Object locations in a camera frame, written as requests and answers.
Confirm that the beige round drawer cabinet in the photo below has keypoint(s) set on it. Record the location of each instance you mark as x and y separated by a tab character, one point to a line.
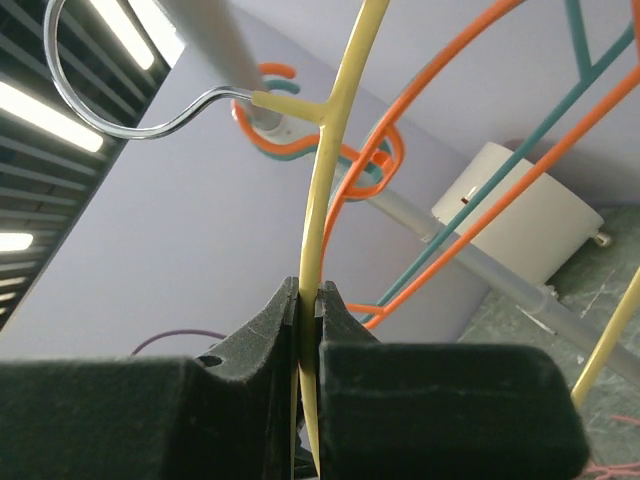
537	233

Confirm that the yellow plastic hanger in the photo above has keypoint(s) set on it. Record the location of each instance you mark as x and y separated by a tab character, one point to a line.
308	363

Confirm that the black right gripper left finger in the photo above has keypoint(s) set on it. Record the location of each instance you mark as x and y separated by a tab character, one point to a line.
229	413

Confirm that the teal plastic hanger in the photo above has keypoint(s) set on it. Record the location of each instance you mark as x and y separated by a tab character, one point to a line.
585	60

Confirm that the pink wire hanger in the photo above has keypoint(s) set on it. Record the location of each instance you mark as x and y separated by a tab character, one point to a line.
614	441

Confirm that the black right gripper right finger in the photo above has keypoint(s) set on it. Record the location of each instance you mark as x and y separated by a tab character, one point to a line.
438	410

